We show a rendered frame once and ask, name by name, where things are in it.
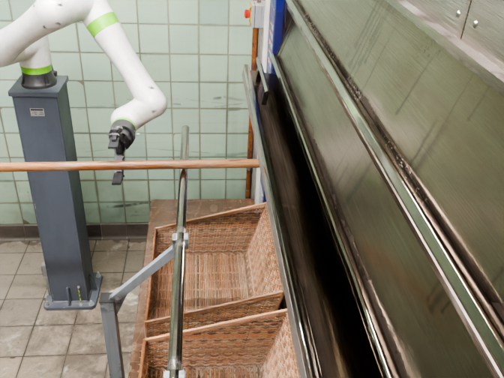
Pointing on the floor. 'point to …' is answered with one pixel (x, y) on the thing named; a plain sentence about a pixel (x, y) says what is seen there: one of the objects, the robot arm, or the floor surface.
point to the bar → (112, 340)
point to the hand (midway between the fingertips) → (115, 164)
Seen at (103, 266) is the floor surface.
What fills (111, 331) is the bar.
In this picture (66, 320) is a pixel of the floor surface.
